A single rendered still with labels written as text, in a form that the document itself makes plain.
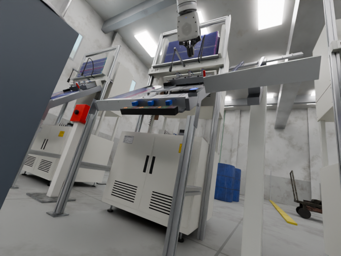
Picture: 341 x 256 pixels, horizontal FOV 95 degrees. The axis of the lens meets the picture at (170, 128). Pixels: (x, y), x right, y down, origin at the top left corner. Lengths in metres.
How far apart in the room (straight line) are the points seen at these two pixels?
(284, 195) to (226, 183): 6.87
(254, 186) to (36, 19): 0.84
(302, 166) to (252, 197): 10.13
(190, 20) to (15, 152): 0.74
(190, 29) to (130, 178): 0.99
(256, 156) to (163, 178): 0.59
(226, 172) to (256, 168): 3.24
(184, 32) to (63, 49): 0.49
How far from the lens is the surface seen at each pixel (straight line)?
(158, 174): 1.09
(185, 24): 0.82
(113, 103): 1.08
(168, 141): 1.10
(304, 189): 10.71
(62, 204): 1.22
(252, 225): 0.73
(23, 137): 0.50
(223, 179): 3.93
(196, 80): 1.32
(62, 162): 1.55
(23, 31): 0.54
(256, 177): 0.72
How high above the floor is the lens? 0.36
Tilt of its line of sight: 16 degrees up
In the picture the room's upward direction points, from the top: 12 degrees clockwise
